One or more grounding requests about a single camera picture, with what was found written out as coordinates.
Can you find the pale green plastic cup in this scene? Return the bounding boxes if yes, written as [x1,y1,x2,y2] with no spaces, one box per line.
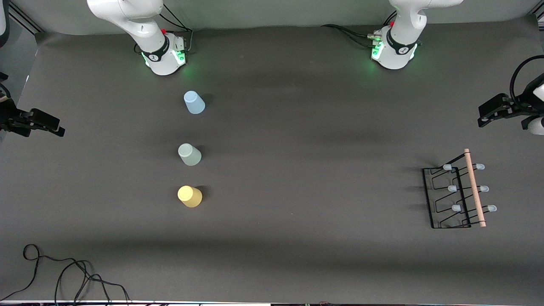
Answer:
[178,143,202,167]

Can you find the thin black loose cable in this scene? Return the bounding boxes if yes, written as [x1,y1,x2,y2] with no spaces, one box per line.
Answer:
[0,244,92,301]
[54,260,130,306]

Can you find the black arm base cables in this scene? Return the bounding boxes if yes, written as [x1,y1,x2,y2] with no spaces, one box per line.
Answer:
[134,3,194,56]
[321,13,394,48]

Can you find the black wire cup holder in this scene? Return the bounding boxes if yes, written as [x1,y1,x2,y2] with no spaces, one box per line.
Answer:
[422,148,498,229]

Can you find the black right arm base cables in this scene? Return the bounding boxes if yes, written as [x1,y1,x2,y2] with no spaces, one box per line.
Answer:
[134,3,194,56]

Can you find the black left arm base cables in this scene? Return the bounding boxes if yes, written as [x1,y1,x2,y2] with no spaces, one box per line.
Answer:
[321,13,394,48]

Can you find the light blue plastic cup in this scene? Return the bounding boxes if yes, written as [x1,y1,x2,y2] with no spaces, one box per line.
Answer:
[184,91,206,115]

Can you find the dark grey table mat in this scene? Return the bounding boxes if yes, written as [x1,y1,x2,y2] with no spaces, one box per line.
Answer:
[0,15,544,304]

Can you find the yellow plastic cup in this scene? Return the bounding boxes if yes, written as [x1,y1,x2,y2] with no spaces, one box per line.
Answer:
[177,185,203,208]

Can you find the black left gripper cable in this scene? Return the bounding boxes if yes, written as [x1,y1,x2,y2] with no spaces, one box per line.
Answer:
[509,55,544,107]

